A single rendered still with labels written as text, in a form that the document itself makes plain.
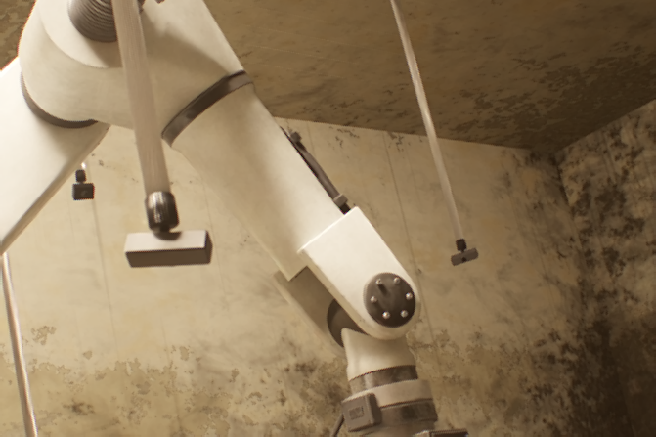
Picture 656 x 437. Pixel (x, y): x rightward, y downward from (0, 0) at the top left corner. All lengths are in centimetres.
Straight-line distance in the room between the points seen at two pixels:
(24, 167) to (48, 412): 287
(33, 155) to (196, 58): 36
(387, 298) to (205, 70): 52
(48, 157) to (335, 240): 56
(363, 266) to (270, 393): 359
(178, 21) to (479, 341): 494
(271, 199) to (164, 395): 326
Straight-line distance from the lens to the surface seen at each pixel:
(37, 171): 224
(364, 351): 217
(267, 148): 218
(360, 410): 211
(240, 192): 218
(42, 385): 506
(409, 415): 213
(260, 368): 573
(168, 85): 212
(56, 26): 206
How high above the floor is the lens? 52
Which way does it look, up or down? 18 degrees up
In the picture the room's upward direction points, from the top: 13 degrees counter-clockwise
